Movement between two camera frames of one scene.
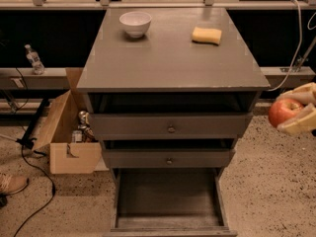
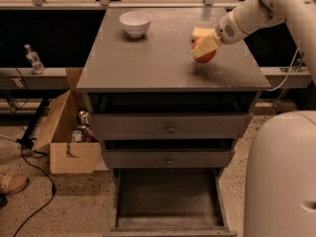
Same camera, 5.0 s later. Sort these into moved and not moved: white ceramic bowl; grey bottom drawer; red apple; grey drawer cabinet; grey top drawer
Moved: red apple
Not moved: white ceramic bowl; grey top drawer; grey drawer cabinet; grey bottom drawer
